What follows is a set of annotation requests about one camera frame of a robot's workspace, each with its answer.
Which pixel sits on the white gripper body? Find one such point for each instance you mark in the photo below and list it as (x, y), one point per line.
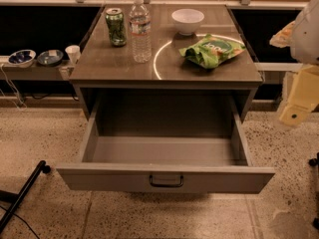
(307, 39)

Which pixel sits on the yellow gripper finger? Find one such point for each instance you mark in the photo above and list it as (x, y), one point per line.
(282, 38)
(303, 97)

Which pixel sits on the green rice chip bag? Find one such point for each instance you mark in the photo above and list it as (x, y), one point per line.
(212, 50)

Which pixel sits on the grey cabinet with top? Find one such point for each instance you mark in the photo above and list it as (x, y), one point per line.
(103, 66)

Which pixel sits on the open grey top drawer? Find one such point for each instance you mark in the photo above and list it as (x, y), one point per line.
(200, 137)

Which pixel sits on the white ceramic bowl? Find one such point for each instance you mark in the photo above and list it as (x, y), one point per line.
(187, 21)

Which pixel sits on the clear plastic water bottle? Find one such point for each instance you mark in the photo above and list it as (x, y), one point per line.
(140, 29)

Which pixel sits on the green soda can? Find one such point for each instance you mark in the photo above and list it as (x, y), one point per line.
(116, 24)

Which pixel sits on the small white paper cup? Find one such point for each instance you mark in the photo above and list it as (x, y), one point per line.
(74, 53)

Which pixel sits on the low side shelf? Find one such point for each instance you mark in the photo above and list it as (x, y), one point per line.
(35, 72)

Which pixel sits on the dark teal bowl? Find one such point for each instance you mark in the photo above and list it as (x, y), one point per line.
(50, 58)

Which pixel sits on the blue patterned bowl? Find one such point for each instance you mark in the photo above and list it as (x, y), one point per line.
(22, 58)

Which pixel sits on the black stand leg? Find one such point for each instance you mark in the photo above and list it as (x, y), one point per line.
(15, 199)

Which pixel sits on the black drawer handle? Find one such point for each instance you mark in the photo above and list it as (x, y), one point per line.
(166, 182)

